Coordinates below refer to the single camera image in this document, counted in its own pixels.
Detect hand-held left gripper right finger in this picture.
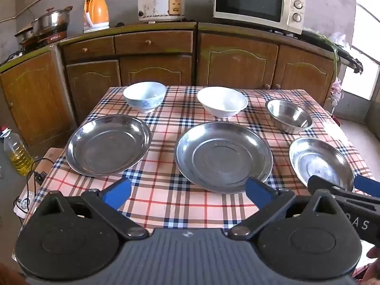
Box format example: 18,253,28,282
228,177,342,242

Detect reddish brown clothing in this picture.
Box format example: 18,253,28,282
0,262,27,285

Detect plain white bowl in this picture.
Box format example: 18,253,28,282
197,87,248,119

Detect bright window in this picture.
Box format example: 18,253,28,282
349,0,380,101

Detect wooden cabinet with drawers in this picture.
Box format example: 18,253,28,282
58,24,198,125

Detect pink hanging cloth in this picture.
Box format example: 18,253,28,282
331,77,344,106

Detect black gas stove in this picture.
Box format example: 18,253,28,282
300,30,364,73

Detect plaid tablecloth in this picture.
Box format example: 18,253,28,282
12,85,380,280

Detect steel pot with lid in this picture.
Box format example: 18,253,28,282
31,5,74,36

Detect red induction cooker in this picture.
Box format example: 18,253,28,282
35,30,68,44

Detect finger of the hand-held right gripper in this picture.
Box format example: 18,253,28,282
354,175,380,191
307,176,380,211

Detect cooking oil bottle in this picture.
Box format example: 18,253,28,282
1,126,34,176

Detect stainless steel bowl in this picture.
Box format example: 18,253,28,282
265,99,314,134

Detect cream microwave oven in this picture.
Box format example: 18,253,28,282
213,0,306,34

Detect small stainless steel plate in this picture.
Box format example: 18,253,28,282
289,137,355,192

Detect white power strip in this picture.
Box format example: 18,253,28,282
13,189,36,218

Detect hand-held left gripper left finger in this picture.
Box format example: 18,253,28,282
36,177,149,242

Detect blue patterned white bowl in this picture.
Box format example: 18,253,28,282
123,81,167,113

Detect person's right hand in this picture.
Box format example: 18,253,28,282
361,242,380,285

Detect orange electric kettle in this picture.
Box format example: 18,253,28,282
83,0,110,34

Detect long green leaf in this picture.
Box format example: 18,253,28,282
318,32,339,73

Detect small steel pot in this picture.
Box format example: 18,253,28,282
15,25,36,49

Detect cardboard box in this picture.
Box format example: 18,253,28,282
38,148,65,185

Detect wooden two-door cabinet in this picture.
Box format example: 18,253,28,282
197,22,339,107

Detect white plastic bag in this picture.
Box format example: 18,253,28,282
328,32,351,49

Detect white rice cooker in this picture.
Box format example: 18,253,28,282
133,0,187,23

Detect medium stainless steel plate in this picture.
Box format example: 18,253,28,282
65,114,153,177

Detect wooden corner cabinet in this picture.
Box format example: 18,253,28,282
0,43,78,155

